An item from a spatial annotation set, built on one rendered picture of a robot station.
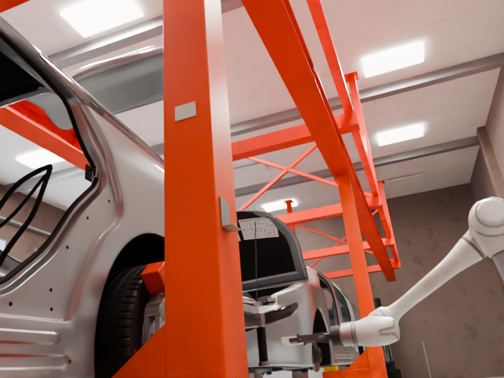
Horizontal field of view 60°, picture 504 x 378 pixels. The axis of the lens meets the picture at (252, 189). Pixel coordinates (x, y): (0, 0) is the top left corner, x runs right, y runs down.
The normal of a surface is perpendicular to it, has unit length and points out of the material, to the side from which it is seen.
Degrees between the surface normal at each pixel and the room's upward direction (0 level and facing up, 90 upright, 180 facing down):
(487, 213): 84
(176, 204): 90
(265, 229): 141
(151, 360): 90
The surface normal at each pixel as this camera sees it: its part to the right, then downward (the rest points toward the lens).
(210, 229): -0.35, -0.33
